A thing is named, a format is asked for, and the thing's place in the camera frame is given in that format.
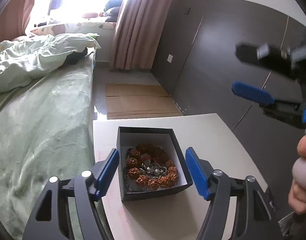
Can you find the wide pink curtain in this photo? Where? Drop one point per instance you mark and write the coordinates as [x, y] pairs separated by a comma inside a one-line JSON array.
[[140, 35]]

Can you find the dark pillow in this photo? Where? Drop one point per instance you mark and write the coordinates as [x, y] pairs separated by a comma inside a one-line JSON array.
[[112, 11]]

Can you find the flattened cardboard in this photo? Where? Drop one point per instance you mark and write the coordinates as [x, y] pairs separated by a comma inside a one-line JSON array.
[[140, 101]]

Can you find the person's right hand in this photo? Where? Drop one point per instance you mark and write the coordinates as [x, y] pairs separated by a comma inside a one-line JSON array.
[[300, 195]]

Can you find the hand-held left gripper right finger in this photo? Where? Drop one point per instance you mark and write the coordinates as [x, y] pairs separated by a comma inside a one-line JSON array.
[[196, 175]]

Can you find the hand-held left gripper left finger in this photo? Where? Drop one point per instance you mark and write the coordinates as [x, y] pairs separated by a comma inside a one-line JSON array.
[[109, 173]]

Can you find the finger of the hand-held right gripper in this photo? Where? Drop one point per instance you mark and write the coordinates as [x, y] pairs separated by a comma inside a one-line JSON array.
[[260, 56], [253, 93]]

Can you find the narrow pink curtain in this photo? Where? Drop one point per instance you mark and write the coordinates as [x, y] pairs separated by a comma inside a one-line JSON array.
[[20, 7]]

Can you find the black jewelry box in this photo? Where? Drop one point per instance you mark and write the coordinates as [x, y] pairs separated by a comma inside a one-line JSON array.
[[153, 195]]

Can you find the bed with green sheet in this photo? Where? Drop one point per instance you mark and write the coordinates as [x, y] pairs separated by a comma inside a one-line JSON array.
[[42, 130]]

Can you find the dark brown wardrobe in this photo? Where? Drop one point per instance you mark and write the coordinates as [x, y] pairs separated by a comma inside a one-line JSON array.
[[213, 75]]

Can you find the white wall socket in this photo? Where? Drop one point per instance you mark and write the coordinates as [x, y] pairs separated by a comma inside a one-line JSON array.
[[170, 58]]

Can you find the floral cushion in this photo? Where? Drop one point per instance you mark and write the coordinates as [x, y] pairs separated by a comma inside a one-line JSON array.
[[75, 27]]

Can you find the pale green quilt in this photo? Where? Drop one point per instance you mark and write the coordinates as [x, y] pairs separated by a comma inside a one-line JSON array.
[[35, 55]]

